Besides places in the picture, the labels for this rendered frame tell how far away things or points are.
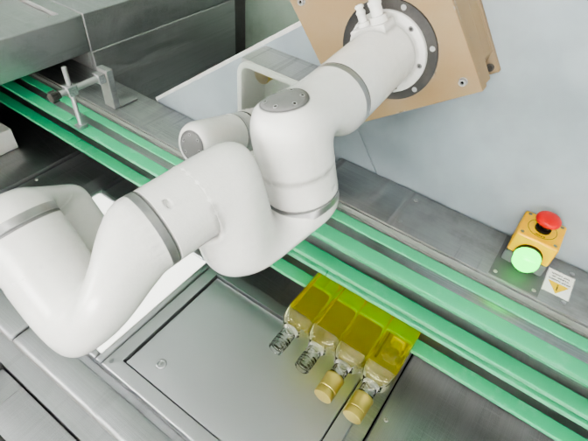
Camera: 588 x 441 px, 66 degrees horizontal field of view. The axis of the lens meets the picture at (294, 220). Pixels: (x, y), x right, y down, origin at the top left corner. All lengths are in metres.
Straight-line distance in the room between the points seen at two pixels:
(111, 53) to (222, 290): 0.86
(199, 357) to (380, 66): 0.67
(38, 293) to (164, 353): 0.56
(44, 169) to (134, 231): 1.13
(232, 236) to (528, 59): 0.53
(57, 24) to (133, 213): 1.07
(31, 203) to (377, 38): 0.47
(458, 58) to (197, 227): 0.45
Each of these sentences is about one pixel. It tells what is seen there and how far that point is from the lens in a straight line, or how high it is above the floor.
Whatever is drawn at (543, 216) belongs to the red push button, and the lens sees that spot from 0.85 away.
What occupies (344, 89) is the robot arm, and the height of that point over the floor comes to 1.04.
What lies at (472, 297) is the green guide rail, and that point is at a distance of 0.84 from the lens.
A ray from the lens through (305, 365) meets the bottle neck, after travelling 0.83.
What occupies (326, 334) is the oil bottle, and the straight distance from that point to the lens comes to 0.84.
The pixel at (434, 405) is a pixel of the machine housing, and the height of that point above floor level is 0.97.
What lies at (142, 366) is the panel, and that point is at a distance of 1.00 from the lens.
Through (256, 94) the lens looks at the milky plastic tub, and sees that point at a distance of 1.02.
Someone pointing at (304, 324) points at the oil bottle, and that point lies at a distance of 0.85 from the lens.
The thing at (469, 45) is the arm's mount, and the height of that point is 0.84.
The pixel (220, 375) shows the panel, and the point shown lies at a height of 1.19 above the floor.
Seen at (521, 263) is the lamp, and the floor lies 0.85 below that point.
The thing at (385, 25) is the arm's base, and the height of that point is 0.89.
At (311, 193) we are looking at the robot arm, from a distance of 0.54.
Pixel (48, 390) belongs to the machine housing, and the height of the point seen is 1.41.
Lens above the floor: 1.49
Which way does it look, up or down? 38 degrees down
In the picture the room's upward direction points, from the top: 134 degrees counter-clockwise
